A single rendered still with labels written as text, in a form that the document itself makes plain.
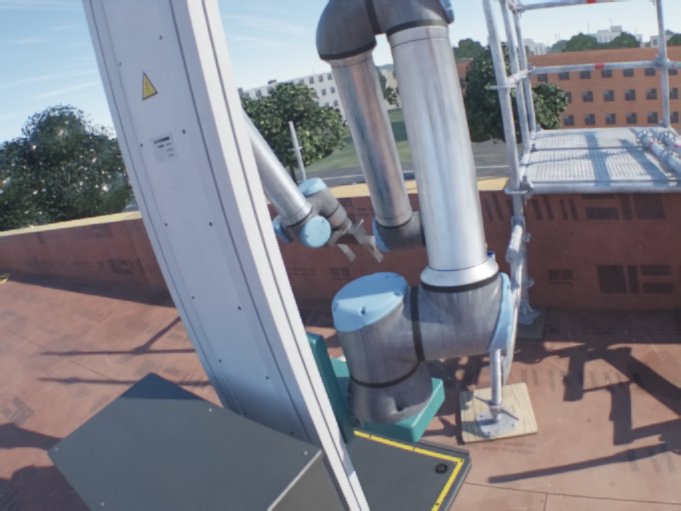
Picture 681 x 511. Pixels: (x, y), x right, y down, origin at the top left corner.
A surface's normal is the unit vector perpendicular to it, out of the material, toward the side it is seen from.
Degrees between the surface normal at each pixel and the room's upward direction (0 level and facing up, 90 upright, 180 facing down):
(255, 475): 0
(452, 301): 81
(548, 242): 90
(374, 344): 88
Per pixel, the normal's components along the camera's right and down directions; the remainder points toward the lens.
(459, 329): -0.22, 0.22
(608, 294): -0.42, 0.44
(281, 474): -0.21, -0.90
